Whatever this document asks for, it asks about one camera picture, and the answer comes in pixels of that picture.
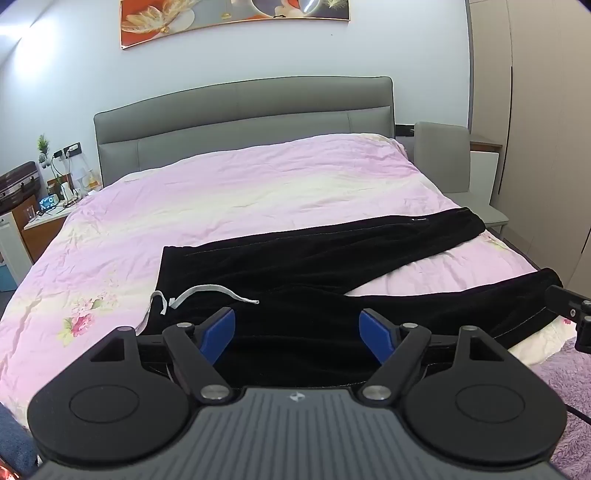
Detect black pants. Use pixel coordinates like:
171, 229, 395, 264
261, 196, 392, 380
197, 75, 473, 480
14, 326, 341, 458
144, 208, 560, 388

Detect purple fluffy blanket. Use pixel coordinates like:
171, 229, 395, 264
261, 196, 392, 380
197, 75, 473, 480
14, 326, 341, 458
532, 338, 591, 480

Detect blue jeans fabric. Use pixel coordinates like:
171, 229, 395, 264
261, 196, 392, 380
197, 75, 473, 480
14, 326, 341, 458
0, 405, 39, 479

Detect pink floral duvet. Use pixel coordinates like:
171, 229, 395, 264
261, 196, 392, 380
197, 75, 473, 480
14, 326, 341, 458
0, 132, 578, 407

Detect white cabinet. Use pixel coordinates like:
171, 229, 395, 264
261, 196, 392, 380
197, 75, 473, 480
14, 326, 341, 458
0, 212, 32, 286

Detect wooden bedside table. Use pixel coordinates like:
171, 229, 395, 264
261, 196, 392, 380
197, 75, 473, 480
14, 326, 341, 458
16, 199, 82, 264

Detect grey padded chair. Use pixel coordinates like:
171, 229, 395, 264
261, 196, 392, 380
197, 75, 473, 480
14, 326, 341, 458
413, 122, 509, 232

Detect brown suitcase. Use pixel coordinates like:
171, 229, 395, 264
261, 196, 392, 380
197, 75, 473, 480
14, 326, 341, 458
0, 161, 41, 214

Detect beige wardrobe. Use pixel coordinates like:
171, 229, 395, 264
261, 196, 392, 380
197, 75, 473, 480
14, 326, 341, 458
470, 1, 590, 295

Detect grey upholstered headboard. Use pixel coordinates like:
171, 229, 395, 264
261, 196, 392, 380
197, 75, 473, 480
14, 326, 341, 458
93, 76, 394, 186

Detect small green plant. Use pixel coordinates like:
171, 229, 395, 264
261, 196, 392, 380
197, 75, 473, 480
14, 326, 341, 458
37, 134, 50, 168

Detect black wall socket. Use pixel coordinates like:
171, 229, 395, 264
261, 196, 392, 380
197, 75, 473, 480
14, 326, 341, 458
53, 142, 82, 160

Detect orange floral wall painting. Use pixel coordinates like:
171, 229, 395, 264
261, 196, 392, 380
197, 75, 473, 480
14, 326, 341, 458
119, 0, 349, 49

